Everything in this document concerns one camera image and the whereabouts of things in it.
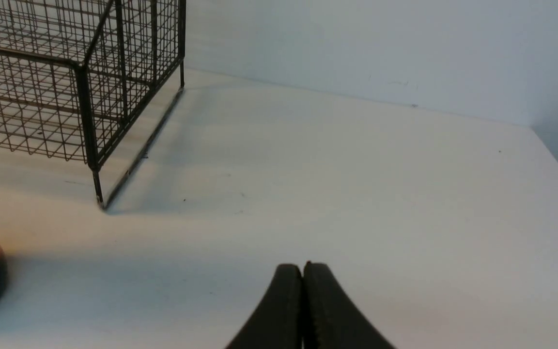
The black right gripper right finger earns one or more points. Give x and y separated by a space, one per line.
333 321

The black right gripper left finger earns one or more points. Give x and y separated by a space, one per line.
276 321

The black wire mesh shelf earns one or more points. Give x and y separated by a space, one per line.
75 75

